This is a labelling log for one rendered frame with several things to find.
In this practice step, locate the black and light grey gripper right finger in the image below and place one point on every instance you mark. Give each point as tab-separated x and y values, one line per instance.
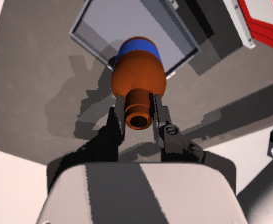
174	145

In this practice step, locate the brown bottle with blue band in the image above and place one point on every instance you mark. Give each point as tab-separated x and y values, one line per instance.
138	74

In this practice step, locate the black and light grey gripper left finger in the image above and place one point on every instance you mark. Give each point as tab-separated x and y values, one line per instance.
102	148

